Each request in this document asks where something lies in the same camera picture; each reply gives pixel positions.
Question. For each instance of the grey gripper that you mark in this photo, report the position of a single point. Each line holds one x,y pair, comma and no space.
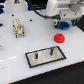
67,14

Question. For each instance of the red gear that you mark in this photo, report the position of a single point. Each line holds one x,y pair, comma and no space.
59,38

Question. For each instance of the blue gear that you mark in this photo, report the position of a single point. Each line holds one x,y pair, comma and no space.
63,25

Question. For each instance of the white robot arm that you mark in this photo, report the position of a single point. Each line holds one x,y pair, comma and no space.
54,6

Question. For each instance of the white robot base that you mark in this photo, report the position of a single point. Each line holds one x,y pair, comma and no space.
15,6

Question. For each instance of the right metal peg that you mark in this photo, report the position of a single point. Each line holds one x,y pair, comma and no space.
51,52

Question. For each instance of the beige connector block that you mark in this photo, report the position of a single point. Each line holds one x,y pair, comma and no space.
18,27

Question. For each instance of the peg base plate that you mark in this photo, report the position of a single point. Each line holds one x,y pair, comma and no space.
44,56

